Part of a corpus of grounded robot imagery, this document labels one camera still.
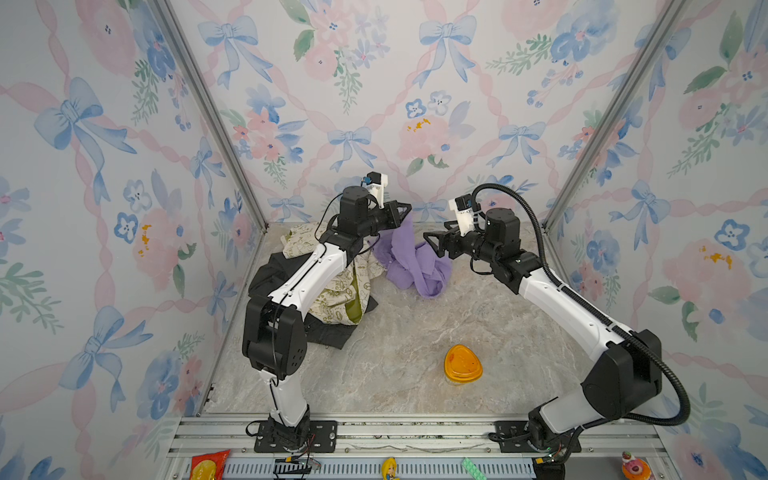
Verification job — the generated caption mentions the green toy piece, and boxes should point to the green toy piece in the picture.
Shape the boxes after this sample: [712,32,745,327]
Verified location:
[461,458,487,480]

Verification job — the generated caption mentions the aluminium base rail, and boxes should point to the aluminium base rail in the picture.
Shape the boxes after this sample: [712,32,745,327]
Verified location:
[155,414,682,479]

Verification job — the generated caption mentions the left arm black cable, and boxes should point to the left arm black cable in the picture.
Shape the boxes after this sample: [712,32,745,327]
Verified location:
[245,191,376,439]

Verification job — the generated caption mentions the purple cloth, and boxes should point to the purple cloth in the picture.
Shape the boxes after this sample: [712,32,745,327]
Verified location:
[373,215,452,298]

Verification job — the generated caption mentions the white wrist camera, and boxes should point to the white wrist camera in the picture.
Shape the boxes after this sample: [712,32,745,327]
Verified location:
[448,194,481,236]
[361,172,389,207]

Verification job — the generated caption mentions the right aluminium corner post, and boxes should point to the right aluminium corner post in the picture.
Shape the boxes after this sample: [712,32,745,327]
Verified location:
[539,0,688,233]

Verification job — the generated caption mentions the cream green printed cloth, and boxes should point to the cream green printed cloth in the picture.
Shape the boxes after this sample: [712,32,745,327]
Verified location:
[281,222,385,326]

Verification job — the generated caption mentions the left aluminium corner post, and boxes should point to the left aluminium corner post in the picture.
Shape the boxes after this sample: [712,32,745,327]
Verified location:
[148,0,268,234]

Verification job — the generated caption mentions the aluminium corner post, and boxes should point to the aluminium corner post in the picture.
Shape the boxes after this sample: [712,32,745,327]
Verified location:
[148,0,268,234]
[539,0,688,233]

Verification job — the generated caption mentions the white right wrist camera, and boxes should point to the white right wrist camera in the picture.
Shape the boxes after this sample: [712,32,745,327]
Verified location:
[448,194,481,236]

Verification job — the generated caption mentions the black corrugated cable conduit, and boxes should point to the black corrugated cable conduit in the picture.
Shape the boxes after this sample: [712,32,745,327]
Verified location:
[469,182,692,428]

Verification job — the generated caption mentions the red snack packet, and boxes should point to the red snack packet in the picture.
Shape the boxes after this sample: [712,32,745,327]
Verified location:
[189,450,231,480]

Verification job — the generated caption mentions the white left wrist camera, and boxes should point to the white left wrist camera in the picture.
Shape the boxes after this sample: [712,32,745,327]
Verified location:
[361,172,389,207]

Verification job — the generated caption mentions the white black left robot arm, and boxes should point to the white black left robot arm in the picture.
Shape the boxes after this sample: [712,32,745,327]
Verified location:
[242,184,412,452]

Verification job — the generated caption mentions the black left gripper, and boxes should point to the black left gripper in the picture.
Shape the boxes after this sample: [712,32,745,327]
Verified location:
[358,202,413,241]

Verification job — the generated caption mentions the orange plastic lid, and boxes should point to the orange plastic lid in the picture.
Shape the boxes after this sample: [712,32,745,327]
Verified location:
[443,344,483,384]

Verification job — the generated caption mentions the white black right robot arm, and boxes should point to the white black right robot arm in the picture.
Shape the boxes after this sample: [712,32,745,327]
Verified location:
[423,208,662,451]

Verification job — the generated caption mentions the yellow haired figurine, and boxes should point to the yellow haired figurine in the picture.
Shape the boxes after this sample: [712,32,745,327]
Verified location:
[381,457,399,480]

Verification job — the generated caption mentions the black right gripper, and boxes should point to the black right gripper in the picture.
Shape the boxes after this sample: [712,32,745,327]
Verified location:
[423,220,499,269]

